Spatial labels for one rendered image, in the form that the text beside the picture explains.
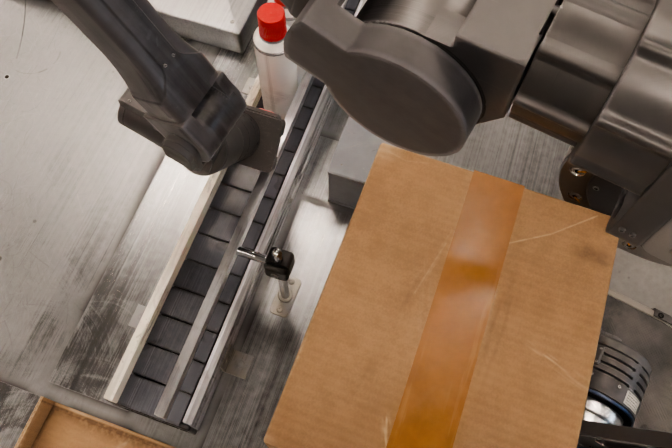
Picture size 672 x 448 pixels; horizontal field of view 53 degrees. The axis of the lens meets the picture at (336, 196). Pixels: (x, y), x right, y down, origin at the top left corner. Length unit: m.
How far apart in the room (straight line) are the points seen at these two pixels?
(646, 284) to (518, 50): 1.70
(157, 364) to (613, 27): 0.68
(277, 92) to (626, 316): 1.03
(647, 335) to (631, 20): 1.38
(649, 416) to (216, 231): 1.05
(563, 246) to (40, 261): 0.68
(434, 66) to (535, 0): 0.05
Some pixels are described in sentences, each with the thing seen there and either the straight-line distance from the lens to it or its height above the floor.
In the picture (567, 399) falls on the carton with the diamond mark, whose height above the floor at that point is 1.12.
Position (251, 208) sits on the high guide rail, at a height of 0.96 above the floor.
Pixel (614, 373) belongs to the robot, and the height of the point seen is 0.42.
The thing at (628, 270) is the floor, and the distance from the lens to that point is 1.96.
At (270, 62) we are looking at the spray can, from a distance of 0.84.
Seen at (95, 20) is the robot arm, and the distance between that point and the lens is 0.56.
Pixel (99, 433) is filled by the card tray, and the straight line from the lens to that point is 0.91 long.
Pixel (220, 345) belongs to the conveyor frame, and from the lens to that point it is 0.85.
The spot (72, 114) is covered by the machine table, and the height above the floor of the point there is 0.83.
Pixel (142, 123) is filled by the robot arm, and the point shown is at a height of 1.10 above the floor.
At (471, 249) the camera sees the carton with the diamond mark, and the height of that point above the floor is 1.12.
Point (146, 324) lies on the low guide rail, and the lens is 0.83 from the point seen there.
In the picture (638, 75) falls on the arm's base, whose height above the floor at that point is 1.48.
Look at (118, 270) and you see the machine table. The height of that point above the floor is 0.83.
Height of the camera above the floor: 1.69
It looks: 64 degrees down
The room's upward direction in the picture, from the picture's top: 1 degrees clockwise
